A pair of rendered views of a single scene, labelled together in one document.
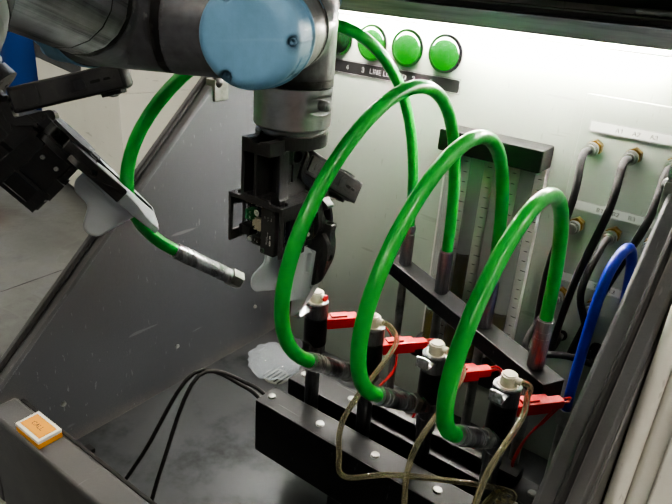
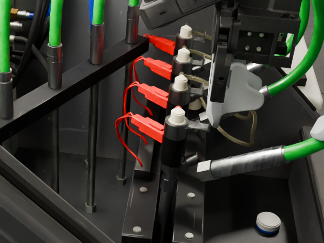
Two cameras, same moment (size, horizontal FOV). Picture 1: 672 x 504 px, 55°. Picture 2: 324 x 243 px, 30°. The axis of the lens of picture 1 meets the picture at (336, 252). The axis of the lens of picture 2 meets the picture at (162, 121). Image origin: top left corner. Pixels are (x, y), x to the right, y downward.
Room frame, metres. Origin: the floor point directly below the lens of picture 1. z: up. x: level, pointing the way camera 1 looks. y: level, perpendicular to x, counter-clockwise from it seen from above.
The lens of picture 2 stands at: (1.01, 0.49, 1.49)
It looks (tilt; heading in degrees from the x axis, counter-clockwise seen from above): 32 degrees down; 235
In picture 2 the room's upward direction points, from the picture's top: 6 degrees clockwise
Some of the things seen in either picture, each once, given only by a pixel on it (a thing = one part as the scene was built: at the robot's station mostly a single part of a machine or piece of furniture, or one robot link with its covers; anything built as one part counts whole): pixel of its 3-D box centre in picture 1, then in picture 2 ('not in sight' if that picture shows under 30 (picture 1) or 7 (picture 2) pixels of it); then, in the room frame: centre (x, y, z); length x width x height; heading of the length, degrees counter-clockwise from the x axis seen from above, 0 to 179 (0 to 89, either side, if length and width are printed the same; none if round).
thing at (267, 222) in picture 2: not in sight; (268, 222); (0.42, -0.02, 0.84); 0.04 x 0.04 x 0.01
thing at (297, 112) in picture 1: (295, 108); not in sight; (0.62, 0.05, 1.35); 0.08 x 0.08 x 0.05
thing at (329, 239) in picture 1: (312, 244); not in sight; (0.62, 0.02, 1.21); 0.05 x 0.02 x 0.09; 54
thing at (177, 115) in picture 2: (317, 302); (177, 120); (0.66, 0.02, 1.12); 0.02 x 0.02 x 0.03
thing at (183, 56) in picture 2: (437, 354); (182, 59); (0.57, -0.11, 1.12); 0.02 x 0.02 x 0.03
